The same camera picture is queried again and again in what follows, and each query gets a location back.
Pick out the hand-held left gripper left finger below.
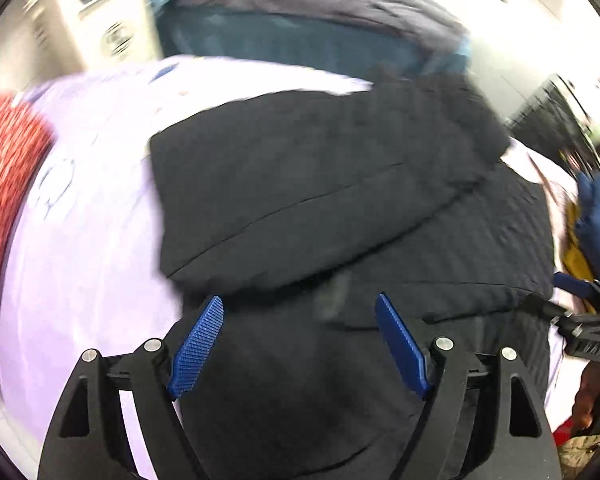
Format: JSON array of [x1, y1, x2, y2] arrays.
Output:
[[37, 295, 226, 480]]

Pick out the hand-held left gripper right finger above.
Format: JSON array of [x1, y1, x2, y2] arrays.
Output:
[[375, 292, 563, 480]]

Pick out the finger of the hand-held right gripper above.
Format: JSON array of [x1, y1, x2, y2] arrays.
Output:
[[552, 271, 595, 300], [522, 293, 581, 332]]

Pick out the black quilted jacket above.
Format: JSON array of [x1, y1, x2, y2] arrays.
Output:
[[147, 72, 556, 480]]

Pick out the person's right hand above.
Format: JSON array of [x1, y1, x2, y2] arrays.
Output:
[[572, 362, 600, 428]]

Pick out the yellow cloth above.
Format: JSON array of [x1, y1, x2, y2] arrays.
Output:
[[562, 200, 600, 281]]

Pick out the red cloth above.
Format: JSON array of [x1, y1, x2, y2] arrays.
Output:
[[552, 420, 581, 447]]

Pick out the khaki patterned clothing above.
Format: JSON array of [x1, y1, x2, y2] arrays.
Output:
[[555, 435, 600, 480]]

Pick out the purple floral bedsheet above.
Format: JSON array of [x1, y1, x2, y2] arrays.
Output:
[[0, 55, 581, 480]]

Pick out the black metal rack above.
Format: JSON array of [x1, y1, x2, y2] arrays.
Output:
[[510, 72, 600, 171]]

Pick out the red floral pillow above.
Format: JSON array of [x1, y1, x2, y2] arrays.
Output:
[[0, 92, 56, 393]]

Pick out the cream machine with screen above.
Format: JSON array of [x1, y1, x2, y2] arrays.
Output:
[[25, 0, 163, 73]]

